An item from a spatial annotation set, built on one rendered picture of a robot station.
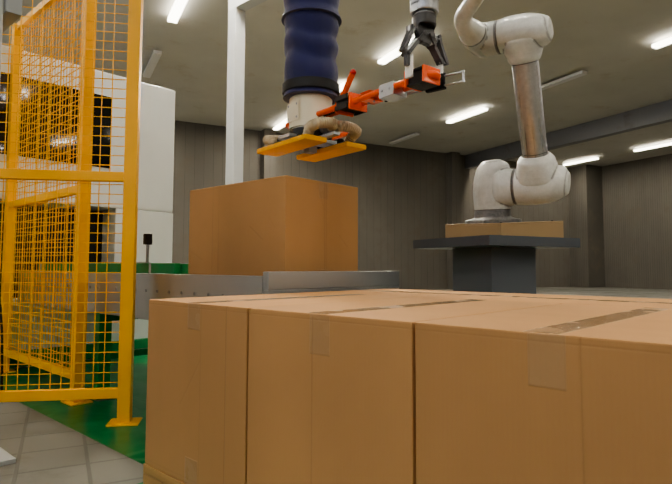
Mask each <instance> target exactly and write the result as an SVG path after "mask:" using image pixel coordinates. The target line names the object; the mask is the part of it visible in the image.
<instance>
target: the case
mask: <svg viewBox="0 0 672 484"><path fill-rule="evenodd" d="M277 271H358V188H357V187H352V186H346V185H340V184H334V183H328V182H323V181H317V180H311V179H305V178H299V177H294V176H288V175H284V176H278V177H271V178H265V179H259V180H253V181H246V182H240V183H234V184H228V185H221V186H215V187H209V188H203V189H196V190H191V191H190V218H189V267H188V274H199V275H245V276H263V272H277Z"/></svg>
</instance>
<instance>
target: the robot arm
mask: <svg viewBox="0 0 672 484"><path fill-rule="evenodd" d="M409 2H410V16H411V17H412V24H410V25H408V26H406V33H405V35H404V38H403V40H402V42H401V45H400V47H399V50H398V51H399V53H401V57H404V66H405V79H409V78H412V77H413V54H411V53H412V51H413V50H414V49H415V48H416V46H417V45H418V44H420V45H423V46H425V47H426V48H427V49H428V50H429V51H430V53H431V55H432V57H433V59H434V61H435V63H436V65H437V66H436V67H435V68H437V69H440V74H441V73H444V66H447V65H449V62H448V58H447V55H446V52H445V49H444V46H443V42H442V35H441V34H439V35H435V32H434V30H435V27H436V16H437V15H438V12H439V0H409ZM482 2H483V0H463V1H462V3H461V4H460V6H459V7H458V9H457V11H456V13H455V16H454V25H455V28H456V30H457V32H458V34H459V37H460V40H461V42H462V43H463V45H464V47H465V48H466V49H467V50H468V51H469V52H470V53H472V54H473V55H475V56H477V57H480V58H487V57H490V56H494V55H500V54H504V55H505V57H506V59H507V61H508V63H509V64H510V65H511V66H512V75H513V83H514V91H515V100H516V108H517V116H518V125H519V133H520V141H521V150H522V155H521V157H520V158H519V159H518V161H517V167H516V169H511V168H510V166H509V164H508V163H507V162H505V161H503V160H501V159H494V160H488V161H484V162H481V164H480V165H479V166H478V168H477V170H476V173H475V177H474V182H473V202H474V218H473V219H470V220H466V221H465V224H478V223H500V222H502V223H510V222H522V219H519V218H514V217H512V216H511V210H510V209H511V206H513V205H536V204H546V203H551V202H554V201H557V200H560V199H562V198H563V197H564V196H566V195H567V194H569V191H570V184H571V175H570V172H569V171H568V169H567V168H566V167H564V166H563V165H558V163H557V161H556V158H555V156H554V155H553V154H552V153H551V152H549V151H548V149H547V139H546V129H545V120H544V110H543V97H542V88H541V78H540V68H539V62H538V60H539V59H540V58H541V56H542V51H543V47H545V46H547V45H548V44H549V43H550V42H551V40H552V38H553V34H554V31H553V25H552V21H551V18H550V17H549V16H548V15H544V14H540V13H522V14H516V15H511V16H507V17H504V18H502V19H498V20H494V21H488V22H480V21H479V20H476V19H474V18H473V15H474V14H475V12H476V11H477V9H478V8H479V6H480V5H481V3H482ZM413 33H414V35H415V37H414V38H413V40H412V42H411V43H410V41H411V38H412V36H413ZM409 43H410V44H409ZM431 43H433V44H432V45H430V44H431ZM408 45H409V46H408ZM439 62H440V63H439Z"/></svg>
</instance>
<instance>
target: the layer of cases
mask: <svg viewBox="0 0 672 484"><path fill-rule="evenodd" d="M145 463H146V464H148V465H150V466H152V467H155V468H157V469H159V470H161V471H163V472H165V473H167V474H169V475H171V476H173V477H175V478H177V479H179V480H181V481H183V482H185V483H187V484H672V299H657V298H630V297H603V296H576V295H549V294H546V295H544V294H522V293H495V292H468V291H441V290H414V289H371V290H348V291H325V292H302V293H280V294H257V295H234V296H211V297H188V298H165V299H150V300H149V322H148V361H147V401H146V441H145Z"/></svg>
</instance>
